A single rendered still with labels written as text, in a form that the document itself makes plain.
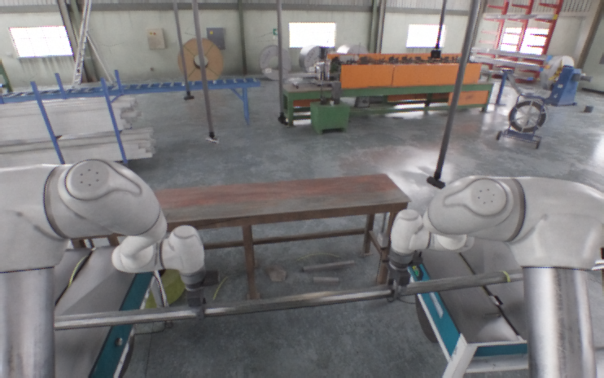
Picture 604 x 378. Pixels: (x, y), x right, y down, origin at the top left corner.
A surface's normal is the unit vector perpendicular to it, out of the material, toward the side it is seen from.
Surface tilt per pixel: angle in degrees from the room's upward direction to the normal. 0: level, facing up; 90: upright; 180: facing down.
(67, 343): 0
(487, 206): 45
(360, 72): 90
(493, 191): 51
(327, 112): 92
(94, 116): 90
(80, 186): 39
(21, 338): 62
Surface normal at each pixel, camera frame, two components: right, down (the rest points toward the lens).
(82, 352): 0.00, -0.88
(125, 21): 0.27, 0.46
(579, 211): -0.09, -0.13
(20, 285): 0.73, -0.18
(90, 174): 0.27, -0.37
